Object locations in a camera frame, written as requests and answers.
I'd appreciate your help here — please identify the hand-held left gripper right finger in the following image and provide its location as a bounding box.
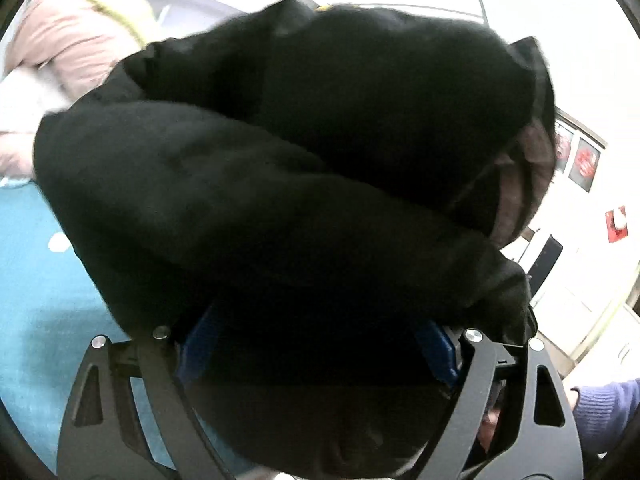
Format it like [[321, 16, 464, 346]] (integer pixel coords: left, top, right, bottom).
[[416, 321, 586, 480]]

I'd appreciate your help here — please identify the red wall picture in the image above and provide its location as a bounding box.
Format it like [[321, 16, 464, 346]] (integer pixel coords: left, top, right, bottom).
[[552, 120, 577, 174], [569, 135, 604, 194]]

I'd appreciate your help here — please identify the white cabinet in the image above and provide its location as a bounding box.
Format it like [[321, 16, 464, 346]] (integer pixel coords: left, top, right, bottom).
[[529, 247, 640, 378]]

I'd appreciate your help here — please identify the light pink padded garment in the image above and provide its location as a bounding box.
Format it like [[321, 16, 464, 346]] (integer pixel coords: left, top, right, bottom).
[[2, 0, 147, 177]]

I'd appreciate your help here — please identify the white and yellow garment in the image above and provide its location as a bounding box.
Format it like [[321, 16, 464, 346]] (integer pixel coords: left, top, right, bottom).
[[74, 0, 151, 50]]

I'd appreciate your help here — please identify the black jacket pink lining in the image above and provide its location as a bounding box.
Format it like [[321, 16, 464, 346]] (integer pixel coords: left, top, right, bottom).
[[32, 0, 558, 480]]

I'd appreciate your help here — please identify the red wall box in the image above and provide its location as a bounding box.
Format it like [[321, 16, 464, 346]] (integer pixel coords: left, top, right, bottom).
[[604, 204, 631, 244]]

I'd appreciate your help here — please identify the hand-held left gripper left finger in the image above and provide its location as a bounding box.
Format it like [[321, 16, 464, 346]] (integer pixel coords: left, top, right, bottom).
[[56, 309, 237, 480]]

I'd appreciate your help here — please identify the person's right forearm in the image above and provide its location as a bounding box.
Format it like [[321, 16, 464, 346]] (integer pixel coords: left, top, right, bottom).
[[566, 377, 640, 462]]

